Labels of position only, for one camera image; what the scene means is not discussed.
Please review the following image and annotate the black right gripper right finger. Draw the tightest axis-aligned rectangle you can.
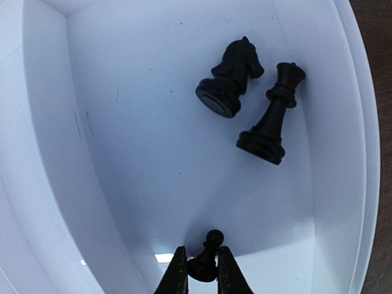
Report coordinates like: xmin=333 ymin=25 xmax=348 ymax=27
xmin=217 ymin=246 xmax=253 ymax=294

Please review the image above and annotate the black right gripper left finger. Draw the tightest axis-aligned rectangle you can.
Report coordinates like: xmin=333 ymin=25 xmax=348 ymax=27
xmin=154 ymin=246 xmax=189 ymax=294

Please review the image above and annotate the black pawn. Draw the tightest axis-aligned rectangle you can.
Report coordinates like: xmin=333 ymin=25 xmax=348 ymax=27
xmin=187 ymin=229 xmax=224 ymax=282

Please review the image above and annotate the white plastic divided tray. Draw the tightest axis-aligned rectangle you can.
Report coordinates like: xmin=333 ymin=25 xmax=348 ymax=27
xmin=1 ymin=1 xmax=380 ymax=293

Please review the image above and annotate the black chess queen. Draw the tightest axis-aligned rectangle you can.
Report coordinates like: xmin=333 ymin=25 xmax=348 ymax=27
xmin=236 ymin=62 xmax=306 ymax=165

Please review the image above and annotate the black chess knight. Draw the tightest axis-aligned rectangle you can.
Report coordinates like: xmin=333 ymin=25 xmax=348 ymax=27
xmin=195 ymin=36 xmax=264 ymax=118

